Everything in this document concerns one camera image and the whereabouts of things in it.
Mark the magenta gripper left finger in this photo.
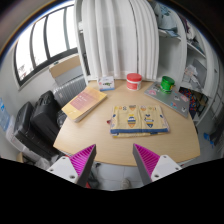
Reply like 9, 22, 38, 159
48, 144, 96, 187

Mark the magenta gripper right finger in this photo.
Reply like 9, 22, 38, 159
133, 144, 181, 185

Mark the yellow patterned folded towel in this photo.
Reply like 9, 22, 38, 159
110, 105, 169, 138

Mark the black bag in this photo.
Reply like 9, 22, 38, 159
30, 91, 61, 144

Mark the black suitcase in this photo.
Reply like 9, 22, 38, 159
14, 102, 59, 160

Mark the grey laptop with stickers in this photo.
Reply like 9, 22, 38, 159
145, 82, 189, 117

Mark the yellow and pink book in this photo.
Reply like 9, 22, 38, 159
62, 86, 107, 122

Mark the green cup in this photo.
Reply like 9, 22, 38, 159
160, 76, 175, 93

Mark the water bottle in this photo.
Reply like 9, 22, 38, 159
0, 98, 10, 131

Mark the white tub with red lid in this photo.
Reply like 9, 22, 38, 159
126, 73, 142, 91

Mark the small white tissue box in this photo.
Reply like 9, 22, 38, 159
98, 76, 115, 91

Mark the cardboard box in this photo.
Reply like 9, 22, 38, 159
49, 54, 83, 85

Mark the white shelf unit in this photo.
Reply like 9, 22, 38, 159
151, 1, 220, 126

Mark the white curtain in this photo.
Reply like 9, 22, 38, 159
81, 0, 159, 80

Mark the window with dark frame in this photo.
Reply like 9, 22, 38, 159
14, 1, 78, 87

